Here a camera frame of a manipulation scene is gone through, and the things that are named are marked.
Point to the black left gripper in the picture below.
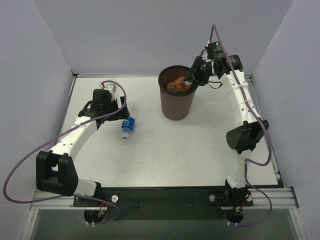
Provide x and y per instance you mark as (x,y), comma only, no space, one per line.
(119,113)

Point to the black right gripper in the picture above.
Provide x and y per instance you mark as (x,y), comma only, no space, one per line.
(198,69)

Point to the clear bottle blue label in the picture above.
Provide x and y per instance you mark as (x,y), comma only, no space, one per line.
(128,124)

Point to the orange tea bottle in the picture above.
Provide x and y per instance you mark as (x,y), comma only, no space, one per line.
(179,85)

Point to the clear unlabelled plastic bottle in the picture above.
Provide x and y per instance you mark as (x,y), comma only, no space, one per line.
(113,82)

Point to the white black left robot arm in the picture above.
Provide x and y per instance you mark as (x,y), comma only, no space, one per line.
(55,169)

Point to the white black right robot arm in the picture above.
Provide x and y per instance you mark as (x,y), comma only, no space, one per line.
(249,127)

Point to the brown plastic bin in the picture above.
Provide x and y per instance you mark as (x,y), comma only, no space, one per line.
(175,106)

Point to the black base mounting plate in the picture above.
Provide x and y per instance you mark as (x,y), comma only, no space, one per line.
(165,203)

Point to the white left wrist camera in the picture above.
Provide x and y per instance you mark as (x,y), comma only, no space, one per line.
(112,90)

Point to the aluminium front rail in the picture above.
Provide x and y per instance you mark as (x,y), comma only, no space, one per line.
(281,198)

